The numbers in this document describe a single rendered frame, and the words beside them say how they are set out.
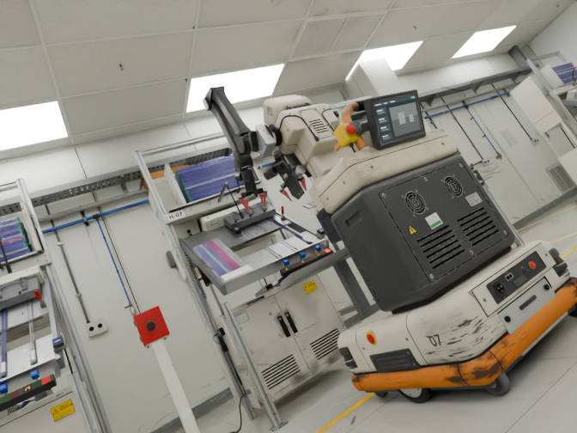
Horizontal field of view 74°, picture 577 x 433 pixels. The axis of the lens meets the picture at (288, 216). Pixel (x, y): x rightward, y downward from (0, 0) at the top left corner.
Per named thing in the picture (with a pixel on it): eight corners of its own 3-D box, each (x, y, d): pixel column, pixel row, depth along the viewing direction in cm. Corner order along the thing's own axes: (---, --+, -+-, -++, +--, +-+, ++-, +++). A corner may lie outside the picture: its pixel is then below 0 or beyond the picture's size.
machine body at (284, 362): (361, 357, 240) (316, 268, 253) (266, 419, 208) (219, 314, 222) (321, 362, 296) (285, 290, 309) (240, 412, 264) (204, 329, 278)
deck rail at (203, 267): (227, 294, 200) (225, 284, 197) (223, 295, 199) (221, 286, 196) (183, 245, 256) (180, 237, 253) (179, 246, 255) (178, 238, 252)
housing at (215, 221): (270, 216, 283) (268, 199, 277) (209, 240, 261) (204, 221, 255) (264, 214, 289) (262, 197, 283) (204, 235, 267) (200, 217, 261)
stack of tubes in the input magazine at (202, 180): (256, 181, 281) (240, 151, 287) (190, 202, 258) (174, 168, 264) (252, 189, 292) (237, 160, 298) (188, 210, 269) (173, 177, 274)
